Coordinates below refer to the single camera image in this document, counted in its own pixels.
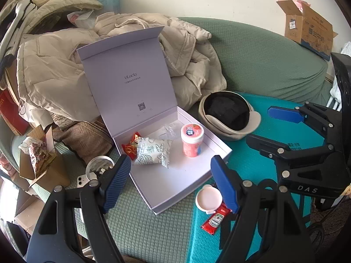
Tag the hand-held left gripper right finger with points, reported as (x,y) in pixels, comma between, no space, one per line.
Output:
(223,186)

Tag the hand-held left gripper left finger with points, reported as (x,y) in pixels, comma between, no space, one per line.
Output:
(118,180)

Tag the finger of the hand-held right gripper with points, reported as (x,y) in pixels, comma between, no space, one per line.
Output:
(263,142)
(285,113)

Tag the red ketchup packet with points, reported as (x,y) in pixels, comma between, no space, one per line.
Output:
(214,220)

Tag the white printed bread packet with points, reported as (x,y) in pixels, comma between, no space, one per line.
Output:
(150,153)

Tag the pale lavender gift box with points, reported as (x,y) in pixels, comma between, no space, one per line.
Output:
(175,186)

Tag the pink gum bottle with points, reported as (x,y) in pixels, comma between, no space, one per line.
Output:
(192,145)

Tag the beige cap black lining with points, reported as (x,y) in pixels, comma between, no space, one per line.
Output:
(253,119)

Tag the clear glass jar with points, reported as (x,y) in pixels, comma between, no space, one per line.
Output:
(96,164)

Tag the white smartphone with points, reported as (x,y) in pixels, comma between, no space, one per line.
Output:
(82,180)

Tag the brown woven cushion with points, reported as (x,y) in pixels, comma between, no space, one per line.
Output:
(82,139)

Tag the green covered sofa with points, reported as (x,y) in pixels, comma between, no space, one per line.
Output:
(260,60)

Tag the small brown cardboard box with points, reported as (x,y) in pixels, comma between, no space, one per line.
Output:
(52,175)

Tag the brown patterned snack packet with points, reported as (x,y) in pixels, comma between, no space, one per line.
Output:
(38,150)

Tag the cardboard box blue print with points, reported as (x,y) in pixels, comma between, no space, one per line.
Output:
(309,30)

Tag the flat cardboard box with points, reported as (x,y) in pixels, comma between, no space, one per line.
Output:
(27,211)

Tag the white plastic bag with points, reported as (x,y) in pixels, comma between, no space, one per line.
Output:
(33,112)

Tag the pink paper sheet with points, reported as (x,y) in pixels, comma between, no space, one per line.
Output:
(293,2)

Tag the pink printed bag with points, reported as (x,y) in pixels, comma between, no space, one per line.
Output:
(5,164)

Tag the red paper bag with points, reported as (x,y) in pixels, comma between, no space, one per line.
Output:
(11,115)

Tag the beige puffer jacket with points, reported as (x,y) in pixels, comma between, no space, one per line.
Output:
(49,74)

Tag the clear plastic bag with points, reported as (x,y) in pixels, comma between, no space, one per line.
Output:
(82,17)

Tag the olive puffer jacket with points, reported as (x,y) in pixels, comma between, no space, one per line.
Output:
(63,2)

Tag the white jacket black trim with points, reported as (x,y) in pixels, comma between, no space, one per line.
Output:
(17,13)

